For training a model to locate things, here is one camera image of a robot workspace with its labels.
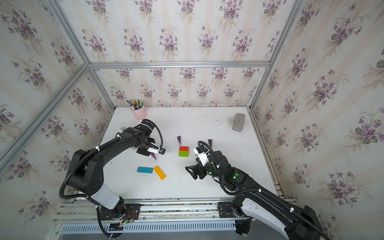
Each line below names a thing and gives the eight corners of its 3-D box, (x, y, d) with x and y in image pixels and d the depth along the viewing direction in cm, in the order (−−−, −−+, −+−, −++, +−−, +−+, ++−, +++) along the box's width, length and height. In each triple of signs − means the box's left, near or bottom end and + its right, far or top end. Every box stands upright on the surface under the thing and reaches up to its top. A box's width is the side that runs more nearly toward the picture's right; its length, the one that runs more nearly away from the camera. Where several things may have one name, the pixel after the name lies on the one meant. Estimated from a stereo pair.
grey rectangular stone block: (231, 130, 109) (232, 127, 106) (235, 114, 119) (236, 111, 116) (241, 133, 107) (242, 130, 105) (244, 117, 117) (245, 114, 115)
